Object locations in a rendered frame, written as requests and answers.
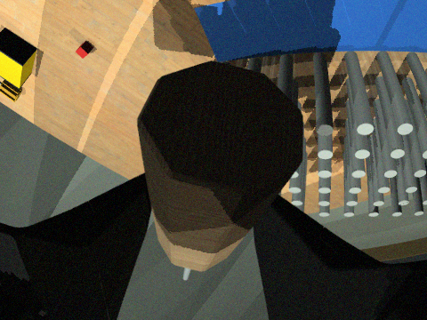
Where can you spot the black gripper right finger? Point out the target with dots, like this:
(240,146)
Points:
(309,273)

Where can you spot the blue flat strip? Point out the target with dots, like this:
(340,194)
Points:
(240,29)

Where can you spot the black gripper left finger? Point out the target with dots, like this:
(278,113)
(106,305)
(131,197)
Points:
(77,265)

